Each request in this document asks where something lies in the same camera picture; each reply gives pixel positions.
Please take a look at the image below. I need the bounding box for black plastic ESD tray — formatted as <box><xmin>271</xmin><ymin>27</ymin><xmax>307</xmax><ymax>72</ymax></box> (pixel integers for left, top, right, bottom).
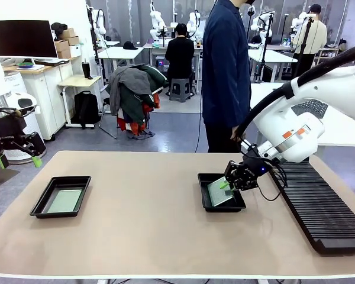
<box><xmin>29</xmin><ymin>175</ymin><xmax>92</xmax><ymax>220</ymax></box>
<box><xmin>197</xmin><ymin>172</ymin><xmax>247</xmax><ymax>213</ymax></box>

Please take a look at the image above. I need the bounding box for black keyboard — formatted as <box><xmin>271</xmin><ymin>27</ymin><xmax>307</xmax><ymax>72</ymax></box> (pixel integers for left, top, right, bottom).
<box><xmin>34</xmin><ymin>58</ymin><xmax>70</xmax><ymax>67</ymax></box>

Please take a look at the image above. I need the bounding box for grey plastic step stool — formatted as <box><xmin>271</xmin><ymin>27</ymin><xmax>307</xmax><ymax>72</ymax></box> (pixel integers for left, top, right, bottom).
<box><xmin>169</xmin><ymin>78</ymin><xmax>192</xmax><ymax>103</ymax></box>

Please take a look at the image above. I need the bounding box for seated person in black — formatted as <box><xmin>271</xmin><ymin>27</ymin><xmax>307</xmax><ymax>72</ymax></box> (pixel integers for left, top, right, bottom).
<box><xmin>164</xmin><ymin>23</ymin><xmax>195</xmax><ymax>96</ymax></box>

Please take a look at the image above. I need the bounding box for black computer monitor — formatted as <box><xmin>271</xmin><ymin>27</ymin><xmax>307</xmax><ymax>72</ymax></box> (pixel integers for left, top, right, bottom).
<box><xmin>0</xmin><ymin>20</ymin><xmax>59</xmax><ymax>62</ymax></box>

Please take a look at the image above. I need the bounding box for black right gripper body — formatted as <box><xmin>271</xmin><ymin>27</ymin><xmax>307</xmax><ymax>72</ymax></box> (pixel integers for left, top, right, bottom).
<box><xmin>235</xmin><ymin>156</ymin><xmax>269</xmax><ymax>192</ymax></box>

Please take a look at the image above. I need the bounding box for white workbench desk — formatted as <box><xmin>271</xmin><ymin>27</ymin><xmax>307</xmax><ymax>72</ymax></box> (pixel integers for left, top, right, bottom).
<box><xmin>143</xmin><ymin>43</ymin><xmax>204</xmax><ymax>89</ymax></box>

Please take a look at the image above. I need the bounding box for white storage cabinet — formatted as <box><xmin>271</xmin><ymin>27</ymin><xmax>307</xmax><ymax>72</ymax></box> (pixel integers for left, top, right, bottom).
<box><xmin>2</xmin><ymin>56</ymin><xmax>83</xmax><ymax>141</ymax></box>

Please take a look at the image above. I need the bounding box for black backpack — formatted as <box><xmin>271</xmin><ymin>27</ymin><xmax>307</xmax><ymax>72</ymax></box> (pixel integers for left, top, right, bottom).
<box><xmin>72</xmin><ymin>90</ymin><xmax>101</xmax><ymax>129</ymax></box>

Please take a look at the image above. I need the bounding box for person in navy jacket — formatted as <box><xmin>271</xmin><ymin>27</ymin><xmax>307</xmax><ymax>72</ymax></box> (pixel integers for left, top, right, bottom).
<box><xmin>201</xmin><ymin>0</ymin><xmax>253</xmax><ymax>154</ymax></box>

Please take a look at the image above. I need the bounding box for black slotted board rack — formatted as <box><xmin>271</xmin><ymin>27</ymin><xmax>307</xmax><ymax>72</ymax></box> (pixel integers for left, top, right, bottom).
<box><xmin>267</xmin><ymin>161</ymin><xmax>355</xmax><ymax>257</ymax></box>

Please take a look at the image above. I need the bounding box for black corrugated cable hose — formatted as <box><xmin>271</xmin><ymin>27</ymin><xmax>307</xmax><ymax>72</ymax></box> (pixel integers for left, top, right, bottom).
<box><xmin>235</xmin><ymin>42</ymin><xmax>355</xmax><ymax>143</ymax></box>

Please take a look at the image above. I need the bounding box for dark green jacket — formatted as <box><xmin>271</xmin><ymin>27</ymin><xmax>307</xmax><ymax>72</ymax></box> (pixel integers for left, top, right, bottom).
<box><xmin>120</xmin><ymin>64</ymin><xmax>169</xmax><ymax>127</ymax></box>

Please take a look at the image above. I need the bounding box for person in beige jacket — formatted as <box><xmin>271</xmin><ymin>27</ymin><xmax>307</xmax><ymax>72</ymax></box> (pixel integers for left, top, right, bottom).
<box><xmin>292</xmin><ymin>4</ymin><xmax>328</xmax><ymax>80</ymax></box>

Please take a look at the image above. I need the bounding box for metal frame chair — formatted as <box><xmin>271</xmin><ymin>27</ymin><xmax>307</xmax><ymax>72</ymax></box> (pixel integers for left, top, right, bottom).
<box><xmin>99</xmin><ymin>96</ymin><xmax>150</xmax><ymax>140</ymax></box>

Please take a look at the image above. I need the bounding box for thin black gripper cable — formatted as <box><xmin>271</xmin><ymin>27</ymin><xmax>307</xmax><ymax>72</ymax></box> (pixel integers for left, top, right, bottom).
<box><xmin>254</xmin><ymin>164</ymin><xmax>288</xmax><ymax>202</ymax></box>

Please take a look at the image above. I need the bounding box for grey coat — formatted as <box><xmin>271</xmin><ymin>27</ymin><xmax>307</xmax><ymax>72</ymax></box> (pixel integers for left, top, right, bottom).
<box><xmin>106</xmin><ymin>65</ymin><xmax>152</xmax><ymax>125</ymax></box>

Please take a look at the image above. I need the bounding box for white air purifier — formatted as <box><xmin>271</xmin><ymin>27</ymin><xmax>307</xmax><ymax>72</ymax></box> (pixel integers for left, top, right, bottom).
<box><xmin>2</xmin><ymin>70</ymin><xmax>45</xmax><ymax>166</ymax></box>

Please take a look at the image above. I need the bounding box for black soft bag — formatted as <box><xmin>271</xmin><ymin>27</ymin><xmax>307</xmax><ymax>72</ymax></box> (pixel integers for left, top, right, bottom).
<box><xmin>50</xmin><ymin>22</ymin><xmax>69</xmax><ymax>34</ymax></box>

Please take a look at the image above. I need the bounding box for orange red garment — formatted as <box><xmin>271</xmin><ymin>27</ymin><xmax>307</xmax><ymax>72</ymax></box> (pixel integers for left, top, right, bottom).
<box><xmin>117</xmin><ymin>93</ymin><xmax>161</xmax><ymax>133</ymax></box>

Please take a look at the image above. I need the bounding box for black mesh pad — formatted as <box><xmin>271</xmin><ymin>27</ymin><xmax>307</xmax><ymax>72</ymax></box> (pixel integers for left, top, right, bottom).
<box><xmin>292</xmin><ymin>99</ymin><xmax>329</xmax><ymax>120</ymax></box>

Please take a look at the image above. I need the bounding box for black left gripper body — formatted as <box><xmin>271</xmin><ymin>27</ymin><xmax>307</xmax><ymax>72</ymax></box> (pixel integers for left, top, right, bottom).
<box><xmin>0</xmin><ymin>116</ymin><xmax>27</xmax><ymax>155</ymax></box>

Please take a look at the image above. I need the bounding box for black tripod stand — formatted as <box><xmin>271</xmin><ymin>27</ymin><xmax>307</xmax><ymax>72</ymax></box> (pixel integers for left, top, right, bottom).
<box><xmin>292</xmin><ymin>13</ymin><xmax>314</xmax><ymax>78</ymax></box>
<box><xmin>257</xmin><ymin>11</ymin><xmax>275</xmax><ymax>84</ymax></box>

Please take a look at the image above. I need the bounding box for white wheeled side table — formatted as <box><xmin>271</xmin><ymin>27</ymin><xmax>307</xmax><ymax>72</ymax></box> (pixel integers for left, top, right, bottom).
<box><xmin>57</xmin><ymin>74</ymin><xmax>103</xmax><ymax>130</ymax></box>

